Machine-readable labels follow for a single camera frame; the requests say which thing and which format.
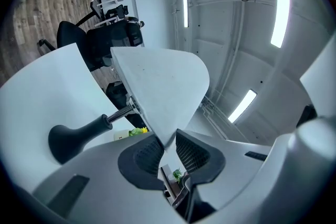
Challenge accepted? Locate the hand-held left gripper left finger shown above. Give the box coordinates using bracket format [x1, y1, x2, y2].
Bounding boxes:
[31, 133, 188, 224]

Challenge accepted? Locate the yellow sunflower pot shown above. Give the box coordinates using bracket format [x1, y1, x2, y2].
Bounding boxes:
[114, 126, 149, 141]

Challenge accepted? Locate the white ceiling light panel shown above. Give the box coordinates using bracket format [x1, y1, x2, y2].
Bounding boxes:
[270, 0, 291, 49]
[182, 0, 190, 28]
[227, 89, 257, 124]

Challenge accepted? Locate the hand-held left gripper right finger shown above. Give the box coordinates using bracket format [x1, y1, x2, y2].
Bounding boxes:
[175, 129, 288, 224]

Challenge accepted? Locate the white desk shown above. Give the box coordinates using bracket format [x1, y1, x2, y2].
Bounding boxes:
[0, 42, 153, 194]

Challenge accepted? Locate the white table lamp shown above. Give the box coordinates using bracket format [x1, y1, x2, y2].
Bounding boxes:
[48, 46, 211, 165]

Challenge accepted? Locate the green plant white pot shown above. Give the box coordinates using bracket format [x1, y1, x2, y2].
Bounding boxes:
[172, 168, 184, 183]

